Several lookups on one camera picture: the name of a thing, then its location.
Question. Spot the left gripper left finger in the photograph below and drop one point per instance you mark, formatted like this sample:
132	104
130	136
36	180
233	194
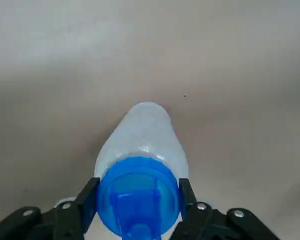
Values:
65	220

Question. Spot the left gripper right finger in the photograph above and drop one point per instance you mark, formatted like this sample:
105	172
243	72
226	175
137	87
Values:
210	225

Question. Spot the clear drink bottle blue cap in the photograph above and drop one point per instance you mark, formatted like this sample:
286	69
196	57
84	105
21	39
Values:
140	175

